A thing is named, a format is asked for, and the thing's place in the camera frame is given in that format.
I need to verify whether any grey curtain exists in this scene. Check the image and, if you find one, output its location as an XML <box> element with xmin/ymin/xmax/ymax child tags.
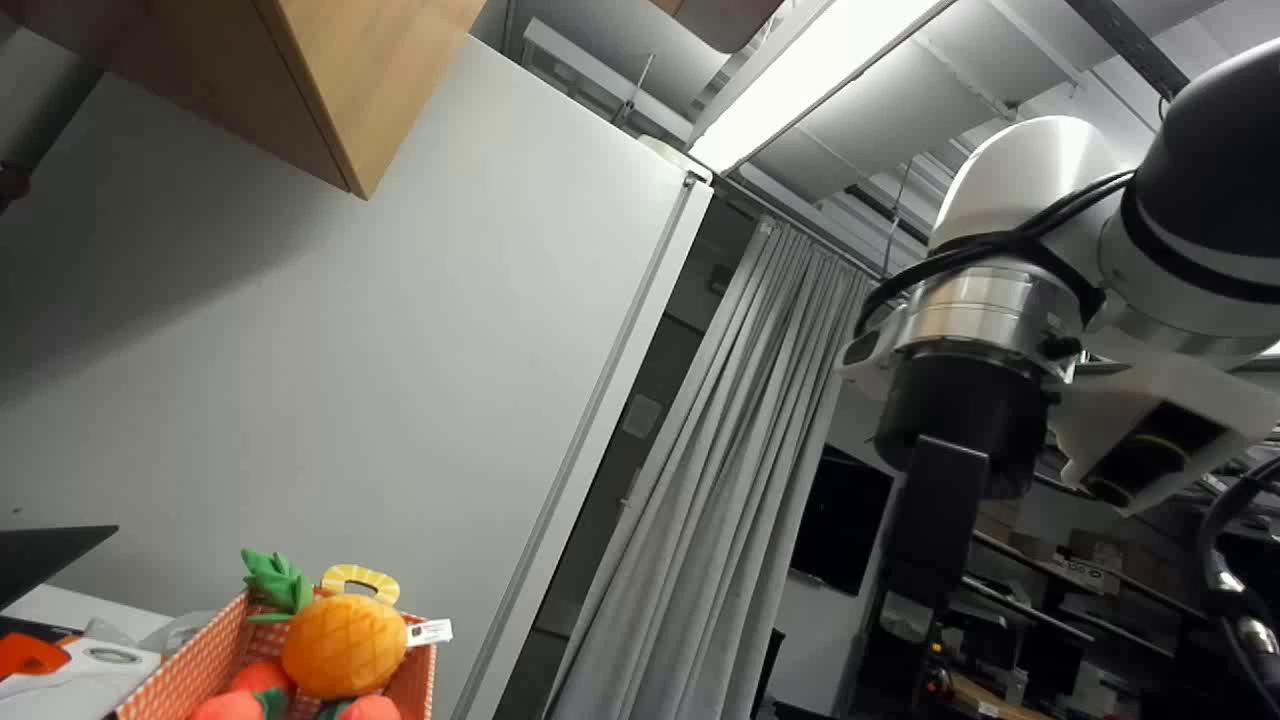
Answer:
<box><xmin>543</xmin><ymin>215</ymin><xmax>876</xmax><ymax>720</ymax></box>

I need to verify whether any red checkered basket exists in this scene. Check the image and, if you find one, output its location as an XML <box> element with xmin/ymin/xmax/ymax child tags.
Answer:
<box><xmin>111</xmin><ymin>592</ymin><xmax>440</xmax><ymax>720</ymax></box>

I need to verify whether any black flat board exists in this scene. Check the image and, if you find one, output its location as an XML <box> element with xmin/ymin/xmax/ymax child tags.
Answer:
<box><xmin>0</xmin><ymin>521</ymin><xmax>122</xmax><ymax>614</ymax></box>

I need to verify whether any red orange plush carrot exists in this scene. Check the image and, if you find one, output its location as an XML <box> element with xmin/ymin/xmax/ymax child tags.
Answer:
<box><xmin>194</xmin><ymin>656</ymin><xmax>295</xmax><ymax>720</ymax></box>
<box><xmin>332</xmin><ymin>691</ymin><xmax>405</xmax><ymax>720</ymax></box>

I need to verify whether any white plastic object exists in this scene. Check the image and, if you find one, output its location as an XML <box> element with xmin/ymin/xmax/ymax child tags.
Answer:
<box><xmin>0</xmin><ymin>638</ymin><xmax>164</xmax><ymax>720</ymax></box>

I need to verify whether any black monitor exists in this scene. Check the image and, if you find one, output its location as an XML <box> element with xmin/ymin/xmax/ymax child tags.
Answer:
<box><xmin>791</xmin><ymin>446</ymin><xmax>897</xmax><ymax>601</ymax></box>

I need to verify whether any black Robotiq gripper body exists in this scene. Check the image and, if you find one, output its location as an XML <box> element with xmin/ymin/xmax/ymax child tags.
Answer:
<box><xmin>874</xmin><ymin>351</ymin><xmax>1070</xmax><ymax>535</ymax></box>

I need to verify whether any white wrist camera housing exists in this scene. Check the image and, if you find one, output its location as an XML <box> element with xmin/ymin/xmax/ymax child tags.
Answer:
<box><xmin>1051</xmin><ymin>355</ymin><xmax>1280</xmax><ymax>521</ymax></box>

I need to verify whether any orange round plush fruit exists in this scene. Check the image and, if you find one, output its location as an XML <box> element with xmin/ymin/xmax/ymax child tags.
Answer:
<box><xmin>278</xmin><ymin>592</ymin><xmax>412</xmax><ymax>705</ymax></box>

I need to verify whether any white fabric tag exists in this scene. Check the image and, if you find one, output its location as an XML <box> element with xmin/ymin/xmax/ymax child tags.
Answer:
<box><xmin>405</xmin><ymin>618</ymin><xmax>455</xmax><ymax>652</ymax></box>

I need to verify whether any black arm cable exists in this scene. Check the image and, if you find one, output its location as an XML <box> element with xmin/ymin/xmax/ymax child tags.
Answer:
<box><xmin>852</xmin><ymin>170</ymin><xmax>1138</xmax><ymax>346</ymax></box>

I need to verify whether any small orange object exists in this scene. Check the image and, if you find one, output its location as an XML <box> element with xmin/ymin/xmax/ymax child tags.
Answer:
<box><xmin>0</xmin><ymin>630</ymin><xmax>73</xmax><ymax>686</ymax></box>

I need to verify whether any yellow plush fruit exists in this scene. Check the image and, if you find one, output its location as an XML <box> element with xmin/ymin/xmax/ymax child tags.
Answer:
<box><xmin>318</xmin><ymin>561</ymin><xmax>405</xmax><ymax>609</ymax></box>

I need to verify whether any ceiling light fixture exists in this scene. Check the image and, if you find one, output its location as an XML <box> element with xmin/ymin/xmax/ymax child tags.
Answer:
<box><xmin>683</xmin><ymin>0</ymin><xmax>956</xmax><ymax>175</ymax></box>

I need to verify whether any green plush leaf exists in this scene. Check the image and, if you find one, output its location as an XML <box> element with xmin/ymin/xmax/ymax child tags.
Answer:
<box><xmin>235</xmin><ymin>547</ymin><xmax>322</xmax><ymax>630</ymax></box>

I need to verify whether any wooden wall cabinet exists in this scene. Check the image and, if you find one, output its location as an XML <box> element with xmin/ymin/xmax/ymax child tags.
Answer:
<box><xmin>0</xmin><ymin>0</ymin><xmax>493</xmax><ymax>199</ymax></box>

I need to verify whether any dark equipment shelf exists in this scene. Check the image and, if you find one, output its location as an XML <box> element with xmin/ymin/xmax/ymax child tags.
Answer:
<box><xmin>934</xmin><ymin>506</ymin><xmax>1280</xmax><ymax>720</ymax></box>

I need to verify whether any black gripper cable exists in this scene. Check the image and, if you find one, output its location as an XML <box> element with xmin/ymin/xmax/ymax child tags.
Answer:
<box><xmin>1192</xmin><ymin>455</ymin><xmax>1280</xmax><ymax>720</ymax></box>

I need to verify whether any grey tall partition panel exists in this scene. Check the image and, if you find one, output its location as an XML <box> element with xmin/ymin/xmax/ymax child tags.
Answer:
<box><xmin>0</xmin><ymin>23</ymin><xmax>717</xmax><ymax>720</ymax></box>

